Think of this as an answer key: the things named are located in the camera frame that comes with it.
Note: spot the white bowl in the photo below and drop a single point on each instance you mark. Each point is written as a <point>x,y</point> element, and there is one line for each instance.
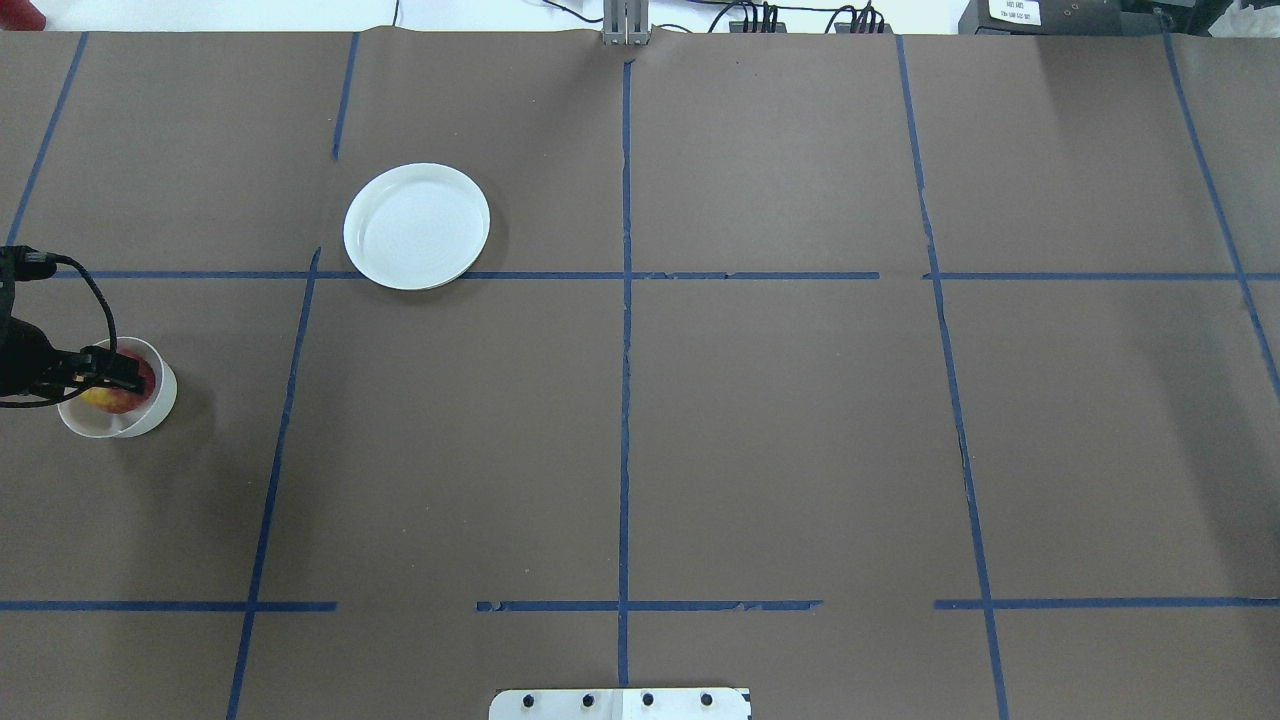
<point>92,422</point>

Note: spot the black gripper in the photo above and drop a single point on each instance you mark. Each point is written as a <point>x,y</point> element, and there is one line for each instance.
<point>27,364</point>

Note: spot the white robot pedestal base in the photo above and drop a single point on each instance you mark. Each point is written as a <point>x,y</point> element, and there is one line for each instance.
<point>623,703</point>

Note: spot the white round plate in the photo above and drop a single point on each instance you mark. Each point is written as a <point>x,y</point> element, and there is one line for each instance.
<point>417,227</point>

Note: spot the red yellow apple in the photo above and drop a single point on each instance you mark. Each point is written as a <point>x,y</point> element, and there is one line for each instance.
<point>115,399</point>

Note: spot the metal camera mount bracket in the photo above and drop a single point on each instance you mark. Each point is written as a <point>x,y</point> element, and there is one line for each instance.
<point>626,23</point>

